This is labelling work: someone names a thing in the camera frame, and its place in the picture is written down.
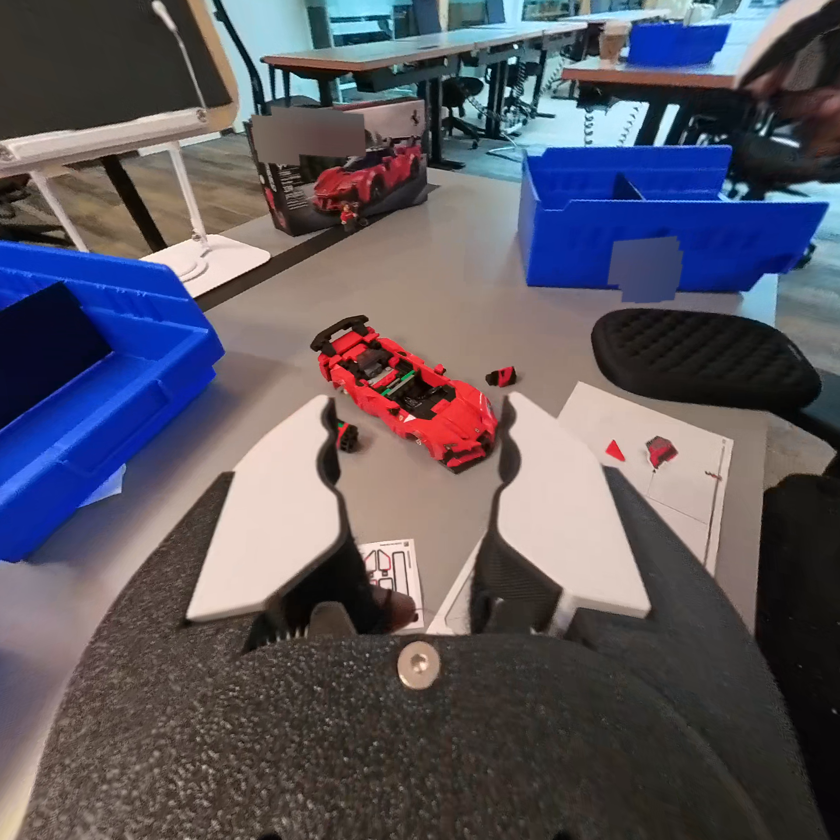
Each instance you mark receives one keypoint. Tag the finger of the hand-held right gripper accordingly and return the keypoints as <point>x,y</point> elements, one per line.
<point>794,33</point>

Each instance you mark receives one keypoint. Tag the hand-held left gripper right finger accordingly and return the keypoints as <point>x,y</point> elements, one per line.
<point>565,525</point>

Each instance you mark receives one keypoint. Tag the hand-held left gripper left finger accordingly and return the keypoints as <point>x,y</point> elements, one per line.
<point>276,525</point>

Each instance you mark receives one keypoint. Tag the red lego wedge piece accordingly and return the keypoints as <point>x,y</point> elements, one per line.
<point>614,452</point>

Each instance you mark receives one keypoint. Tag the red black green lego assembly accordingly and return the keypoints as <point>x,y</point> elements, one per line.
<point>345,435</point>

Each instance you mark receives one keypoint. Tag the red lego car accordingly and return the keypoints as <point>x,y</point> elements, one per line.
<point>420,400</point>

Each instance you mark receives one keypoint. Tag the blue plastic bin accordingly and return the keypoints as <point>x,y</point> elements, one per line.
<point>578,236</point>
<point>118,394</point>
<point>676,43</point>

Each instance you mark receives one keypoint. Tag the lego instruction booklet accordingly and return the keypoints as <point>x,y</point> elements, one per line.
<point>683,486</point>

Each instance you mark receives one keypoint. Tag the black red lego block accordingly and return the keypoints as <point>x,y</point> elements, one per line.
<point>500,377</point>

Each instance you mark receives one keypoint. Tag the lego set box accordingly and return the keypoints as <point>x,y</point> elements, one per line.
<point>387,184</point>

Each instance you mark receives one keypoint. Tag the white sticker sheet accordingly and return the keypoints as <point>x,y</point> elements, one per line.
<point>394,578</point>

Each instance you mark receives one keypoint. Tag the white paper slip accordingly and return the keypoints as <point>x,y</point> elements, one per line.
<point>108,483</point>

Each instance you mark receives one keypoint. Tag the drink cup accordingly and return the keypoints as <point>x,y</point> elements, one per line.
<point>613,43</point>

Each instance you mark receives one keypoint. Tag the black mesh chair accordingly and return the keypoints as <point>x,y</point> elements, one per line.
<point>709,357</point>

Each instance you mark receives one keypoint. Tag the white stand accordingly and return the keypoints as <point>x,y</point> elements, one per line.
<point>210,263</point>

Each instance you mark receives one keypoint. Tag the black bin divider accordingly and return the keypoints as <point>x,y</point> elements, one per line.
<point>46,348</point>

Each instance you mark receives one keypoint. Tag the black office chair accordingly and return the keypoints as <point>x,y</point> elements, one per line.
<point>462,95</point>

